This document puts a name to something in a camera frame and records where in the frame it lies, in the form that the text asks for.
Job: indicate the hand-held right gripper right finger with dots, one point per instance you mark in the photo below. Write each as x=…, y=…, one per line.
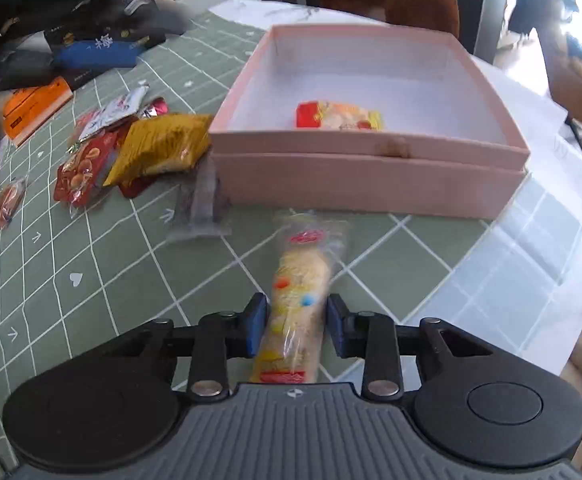
x=336, y=327

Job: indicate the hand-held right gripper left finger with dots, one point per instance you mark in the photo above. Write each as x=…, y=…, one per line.
x=257, y=322

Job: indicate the clear yellow cake snack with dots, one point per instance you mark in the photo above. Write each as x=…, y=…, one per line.
x=298, y=280

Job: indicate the clear grey snack packet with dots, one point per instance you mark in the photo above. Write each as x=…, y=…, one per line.
x=198, y=205

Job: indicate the pink cardboard box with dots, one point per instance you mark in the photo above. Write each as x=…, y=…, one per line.
x=361, y=185

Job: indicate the white silver snack packet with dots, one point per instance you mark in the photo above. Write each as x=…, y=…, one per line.
x=113, y=110

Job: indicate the red cookie snack packet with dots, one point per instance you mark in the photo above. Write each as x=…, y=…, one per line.
x=78, y=170

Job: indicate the gold yellow snack packet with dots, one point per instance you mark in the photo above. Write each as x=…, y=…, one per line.
x=163, y=145

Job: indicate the small orange snack packet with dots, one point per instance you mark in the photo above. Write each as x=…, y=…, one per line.
x=8, y=202

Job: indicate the red and yellow snack packet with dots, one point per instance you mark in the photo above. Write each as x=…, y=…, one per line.
x=336, y=116

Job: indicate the blue pouch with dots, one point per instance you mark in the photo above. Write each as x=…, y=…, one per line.
x=96, y=55

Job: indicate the orange flat box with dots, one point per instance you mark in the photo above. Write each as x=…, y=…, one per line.
x=33, y=105

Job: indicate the black gift box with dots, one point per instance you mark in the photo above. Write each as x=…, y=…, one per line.
x=131, y=10

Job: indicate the green checkered tablecloth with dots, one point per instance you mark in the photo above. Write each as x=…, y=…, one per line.
x=121, y=270

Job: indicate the brown wooden chair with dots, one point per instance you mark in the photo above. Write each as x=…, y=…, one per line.
x=581, y=85

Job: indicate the black cabinet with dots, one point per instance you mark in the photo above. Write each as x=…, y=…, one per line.
x=466, y=5

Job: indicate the black jacket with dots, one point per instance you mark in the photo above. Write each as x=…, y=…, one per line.
x=541, y=2

